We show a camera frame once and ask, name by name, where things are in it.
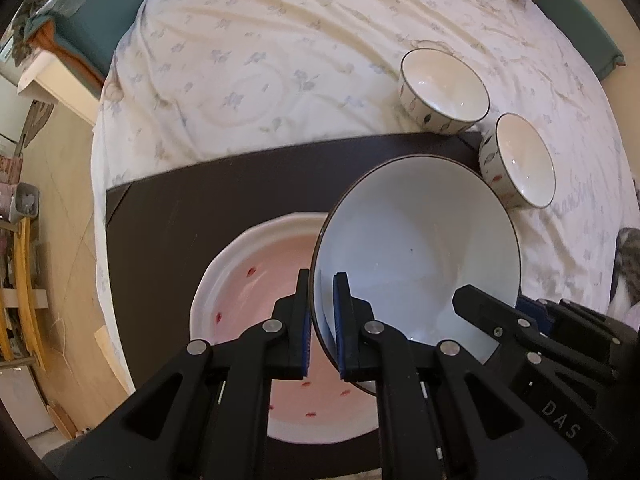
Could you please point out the white floral bed sheet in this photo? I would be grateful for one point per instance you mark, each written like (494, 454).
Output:
(300, 60)

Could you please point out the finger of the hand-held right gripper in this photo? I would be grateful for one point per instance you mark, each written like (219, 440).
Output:
(505, 320)
(532, 312)

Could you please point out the pink strawberry-print plate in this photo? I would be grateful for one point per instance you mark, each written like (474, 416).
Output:
(250, 290)

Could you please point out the white leaf-print bowl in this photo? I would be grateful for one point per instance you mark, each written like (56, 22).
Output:
(420, 250)
(522, 160)
(445, 85)

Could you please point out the white side table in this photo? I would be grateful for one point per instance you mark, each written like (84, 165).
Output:
(55, 85)

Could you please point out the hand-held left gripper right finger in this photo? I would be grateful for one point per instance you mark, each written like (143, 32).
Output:
(341, 332)

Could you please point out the yellow wooden shelf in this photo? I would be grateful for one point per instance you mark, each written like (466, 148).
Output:
(25, 290)

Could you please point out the teal bed frame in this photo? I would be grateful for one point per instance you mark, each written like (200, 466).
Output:
(85, 25)

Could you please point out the tabby cat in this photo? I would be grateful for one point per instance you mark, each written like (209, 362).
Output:
(627, 270)

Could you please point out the black low table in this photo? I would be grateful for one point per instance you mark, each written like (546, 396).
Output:
(200, 195)

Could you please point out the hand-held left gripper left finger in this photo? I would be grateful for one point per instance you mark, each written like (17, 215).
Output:
(303, 332)

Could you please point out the teal blanket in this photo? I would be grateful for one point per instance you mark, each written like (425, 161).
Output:
(35, 10)

